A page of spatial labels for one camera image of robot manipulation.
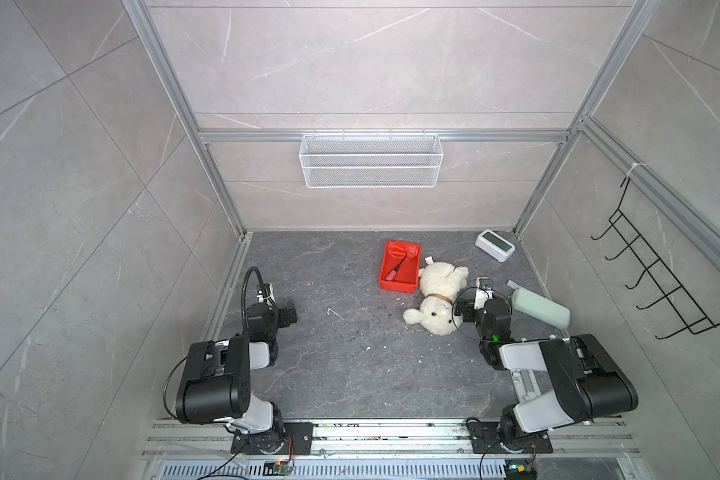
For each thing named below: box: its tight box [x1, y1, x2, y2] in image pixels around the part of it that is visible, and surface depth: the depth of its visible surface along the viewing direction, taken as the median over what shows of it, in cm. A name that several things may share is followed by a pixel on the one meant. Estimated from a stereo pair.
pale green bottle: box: [506, 280, 571, 329], surface depth 97 cm
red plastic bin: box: [380, 240, 422, 294], surface depth 110 cm
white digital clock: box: [475, 229, 516, 263], surface depth 113 cm
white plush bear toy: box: [403, 262, 469, 336], surface depth 93 cm
